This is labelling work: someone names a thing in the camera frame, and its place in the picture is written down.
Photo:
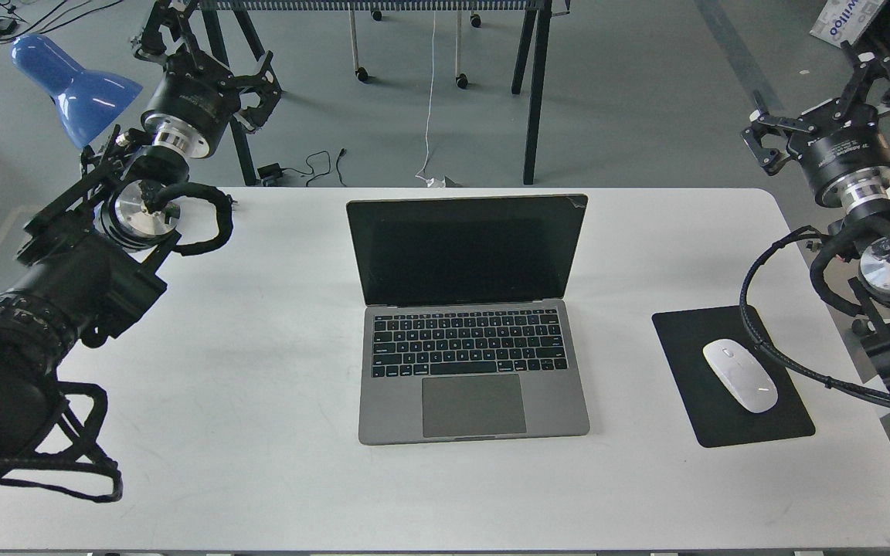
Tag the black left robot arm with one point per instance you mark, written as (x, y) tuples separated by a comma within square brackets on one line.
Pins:
[(93, 254)]

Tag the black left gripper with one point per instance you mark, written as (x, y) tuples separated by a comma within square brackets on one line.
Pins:
[(191, 98)]

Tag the white computer mouse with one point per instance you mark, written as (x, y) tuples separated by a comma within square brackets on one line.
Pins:
[(742, 375)]

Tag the white cardboard box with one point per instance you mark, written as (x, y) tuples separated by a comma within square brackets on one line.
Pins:
[(845, 21)]

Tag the white rolling cart legs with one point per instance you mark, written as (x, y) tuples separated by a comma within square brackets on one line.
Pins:
[(400, 32)]

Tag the black mouse pad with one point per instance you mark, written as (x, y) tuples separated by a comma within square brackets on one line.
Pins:
[(717, 418)]

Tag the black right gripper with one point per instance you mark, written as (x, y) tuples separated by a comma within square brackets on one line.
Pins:
[(829, 149)]

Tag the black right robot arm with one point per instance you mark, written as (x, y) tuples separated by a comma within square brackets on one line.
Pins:
[(852, 270)]

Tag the blue desk lamp shade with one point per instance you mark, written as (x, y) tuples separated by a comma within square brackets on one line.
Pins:
[(87, 101)]

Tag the grey laptop notebook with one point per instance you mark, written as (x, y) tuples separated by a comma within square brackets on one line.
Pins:
[(466, 334)]

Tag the black power adapter with cable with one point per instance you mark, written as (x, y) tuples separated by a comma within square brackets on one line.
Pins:
[(319, 165)]

